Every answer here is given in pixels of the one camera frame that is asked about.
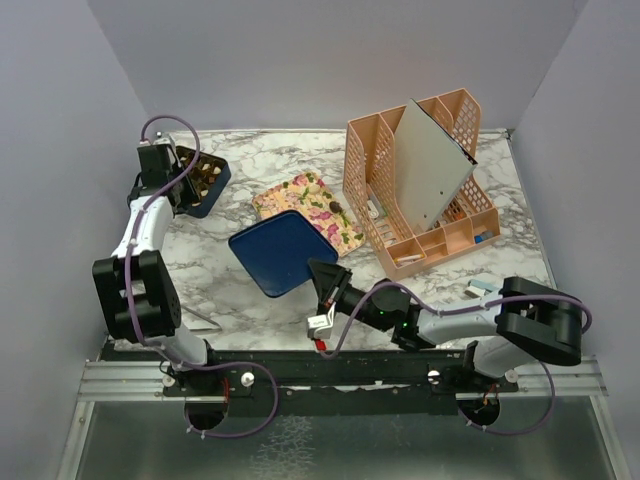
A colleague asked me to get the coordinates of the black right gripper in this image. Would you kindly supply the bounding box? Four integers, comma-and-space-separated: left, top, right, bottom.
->
306, 258, 389, 332

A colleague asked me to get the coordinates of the blue box lid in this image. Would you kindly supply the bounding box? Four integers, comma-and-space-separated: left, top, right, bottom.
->
228, 210, 339, 298

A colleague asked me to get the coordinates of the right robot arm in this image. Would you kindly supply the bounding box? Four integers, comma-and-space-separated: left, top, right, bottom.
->
307, 259, 593, 391

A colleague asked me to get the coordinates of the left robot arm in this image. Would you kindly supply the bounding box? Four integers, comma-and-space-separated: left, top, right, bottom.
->
92, 173, 221, 395

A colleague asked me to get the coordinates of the glue stick with yellow cap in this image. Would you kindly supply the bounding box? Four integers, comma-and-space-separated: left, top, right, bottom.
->
394, 253, 425, 265

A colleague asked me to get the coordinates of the floral serving tray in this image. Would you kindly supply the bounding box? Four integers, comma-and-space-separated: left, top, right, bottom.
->
251, 171, 365, 257

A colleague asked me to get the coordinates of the peach plastic desk organizer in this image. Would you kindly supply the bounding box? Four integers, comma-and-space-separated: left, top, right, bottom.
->
343, 88, 501, 280

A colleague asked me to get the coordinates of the stapler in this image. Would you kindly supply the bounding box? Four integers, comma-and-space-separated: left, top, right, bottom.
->
464, 279, 500, 299

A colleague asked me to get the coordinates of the grey board in organizer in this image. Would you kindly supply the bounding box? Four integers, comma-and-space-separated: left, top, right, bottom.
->
394, 100, 477, 234

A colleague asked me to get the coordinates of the small blue cap item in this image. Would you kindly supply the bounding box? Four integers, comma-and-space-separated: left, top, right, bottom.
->
474, 231, 493, 244

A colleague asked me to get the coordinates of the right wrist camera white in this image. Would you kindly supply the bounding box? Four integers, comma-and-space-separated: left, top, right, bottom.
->
306, 306, 335, 352

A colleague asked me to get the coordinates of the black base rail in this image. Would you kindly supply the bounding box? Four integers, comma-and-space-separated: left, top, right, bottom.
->
163, 350, 518, 417

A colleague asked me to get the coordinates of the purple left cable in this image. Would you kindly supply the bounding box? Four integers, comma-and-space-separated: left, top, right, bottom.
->
123, 114, 280, 440

